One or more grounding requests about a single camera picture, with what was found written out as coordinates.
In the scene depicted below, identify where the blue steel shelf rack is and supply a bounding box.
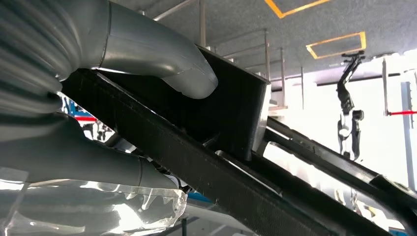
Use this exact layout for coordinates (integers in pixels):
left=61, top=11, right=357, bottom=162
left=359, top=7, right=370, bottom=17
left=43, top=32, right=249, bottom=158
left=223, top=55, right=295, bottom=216
left=66, top=99, right=95, bottom=118

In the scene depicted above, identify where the thin stanchion post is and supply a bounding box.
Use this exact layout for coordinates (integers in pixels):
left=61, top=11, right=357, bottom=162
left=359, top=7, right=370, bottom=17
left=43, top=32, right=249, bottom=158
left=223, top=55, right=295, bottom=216
left=382, top=58, right=389, bottom=117

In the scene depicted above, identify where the grey pillar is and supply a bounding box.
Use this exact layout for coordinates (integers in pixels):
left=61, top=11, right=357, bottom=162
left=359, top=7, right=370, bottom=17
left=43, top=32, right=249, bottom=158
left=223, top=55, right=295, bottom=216
left=400, top=81, right=416, bottom=191

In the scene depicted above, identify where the stainless steel workbench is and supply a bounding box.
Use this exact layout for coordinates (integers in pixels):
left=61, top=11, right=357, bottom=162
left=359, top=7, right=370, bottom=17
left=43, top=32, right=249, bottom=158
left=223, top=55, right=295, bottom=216
left=208, top=29, right=305, bottom=115

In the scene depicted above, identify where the black background robot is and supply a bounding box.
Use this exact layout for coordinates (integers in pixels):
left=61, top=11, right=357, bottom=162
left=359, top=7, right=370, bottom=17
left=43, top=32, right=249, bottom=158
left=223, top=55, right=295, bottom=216
left=335, top=50, right=365, bottom=160

